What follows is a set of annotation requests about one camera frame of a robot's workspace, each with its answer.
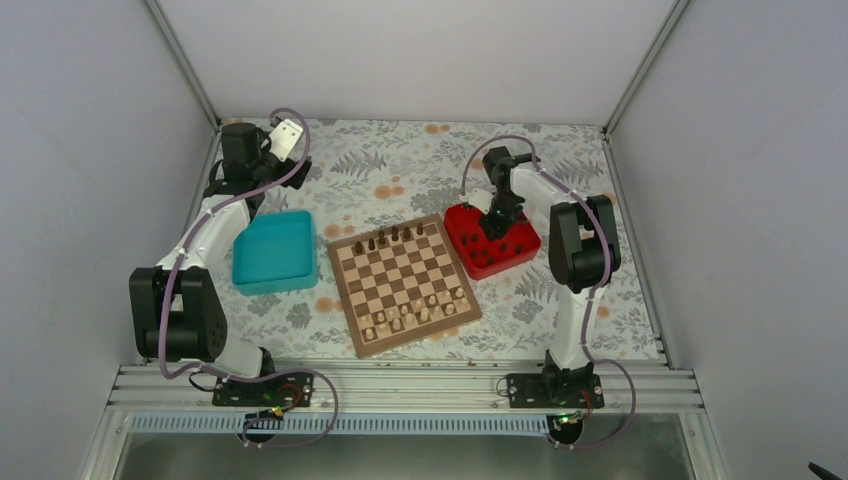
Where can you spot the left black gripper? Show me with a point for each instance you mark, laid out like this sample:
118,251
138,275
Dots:
296,181

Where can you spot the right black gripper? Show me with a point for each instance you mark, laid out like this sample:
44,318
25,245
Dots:
498,229

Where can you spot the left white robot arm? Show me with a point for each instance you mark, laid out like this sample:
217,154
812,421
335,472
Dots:
177,315

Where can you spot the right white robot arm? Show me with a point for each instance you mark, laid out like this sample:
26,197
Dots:
583,253

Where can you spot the red plastic tray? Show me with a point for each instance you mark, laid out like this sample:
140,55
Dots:
482,257

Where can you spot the blue plastic tray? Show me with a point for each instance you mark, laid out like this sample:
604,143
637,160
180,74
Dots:
276,253

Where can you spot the floral tablecloth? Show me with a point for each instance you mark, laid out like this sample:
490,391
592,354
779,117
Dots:
368,175

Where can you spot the wooden chessboard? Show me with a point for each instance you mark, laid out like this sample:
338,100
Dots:
395,281

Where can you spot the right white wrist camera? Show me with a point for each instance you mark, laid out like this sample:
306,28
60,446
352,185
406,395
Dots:
479,199

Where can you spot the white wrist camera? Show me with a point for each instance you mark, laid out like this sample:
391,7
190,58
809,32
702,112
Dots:
479,199
284,137

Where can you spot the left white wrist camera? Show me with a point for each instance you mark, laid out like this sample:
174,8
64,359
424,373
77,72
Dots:
284,137

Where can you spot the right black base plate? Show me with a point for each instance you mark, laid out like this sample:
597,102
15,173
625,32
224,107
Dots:
531,391

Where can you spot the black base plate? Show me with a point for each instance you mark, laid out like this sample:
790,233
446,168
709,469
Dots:
531,391
291,390

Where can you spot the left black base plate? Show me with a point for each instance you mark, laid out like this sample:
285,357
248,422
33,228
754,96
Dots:
291,390

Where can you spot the aluminium front rail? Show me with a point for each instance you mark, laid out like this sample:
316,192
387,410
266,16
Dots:
418,387

